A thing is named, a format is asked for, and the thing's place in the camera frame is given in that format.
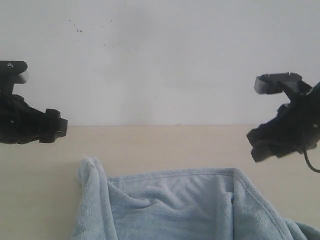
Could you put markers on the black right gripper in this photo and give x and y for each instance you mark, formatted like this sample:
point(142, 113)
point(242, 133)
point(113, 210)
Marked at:
point(296, 127)

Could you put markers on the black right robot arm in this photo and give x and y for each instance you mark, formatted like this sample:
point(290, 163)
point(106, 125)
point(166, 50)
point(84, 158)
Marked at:
point(317, 86)

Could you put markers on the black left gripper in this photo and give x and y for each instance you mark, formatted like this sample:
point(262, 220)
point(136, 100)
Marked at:
point(22, 124)

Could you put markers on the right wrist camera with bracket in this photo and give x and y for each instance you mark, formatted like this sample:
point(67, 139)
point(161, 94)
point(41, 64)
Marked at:
point(276, 83)

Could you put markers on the light blue fluffy towel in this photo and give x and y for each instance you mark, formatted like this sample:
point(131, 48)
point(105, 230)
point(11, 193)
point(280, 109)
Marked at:
point(187, 204)

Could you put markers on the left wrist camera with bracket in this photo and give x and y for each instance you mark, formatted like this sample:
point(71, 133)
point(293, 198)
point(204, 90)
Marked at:
point(12, 72)

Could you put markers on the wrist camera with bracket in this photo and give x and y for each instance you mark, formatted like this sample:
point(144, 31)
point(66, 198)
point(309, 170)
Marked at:
point(276, 83)
point(12, 72)

